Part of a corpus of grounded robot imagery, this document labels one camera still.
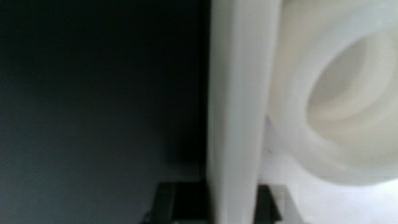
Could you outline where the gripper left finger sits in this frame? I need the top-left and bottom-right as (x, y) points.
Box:
(140, 182), (210, 224)

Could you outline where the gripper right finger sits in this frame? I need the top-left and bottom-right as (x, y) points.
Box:
(254, 185), (283, 224)

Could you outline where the white square table top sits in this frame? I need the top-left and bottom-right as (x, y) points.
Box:
(206, 0), (398, 224)

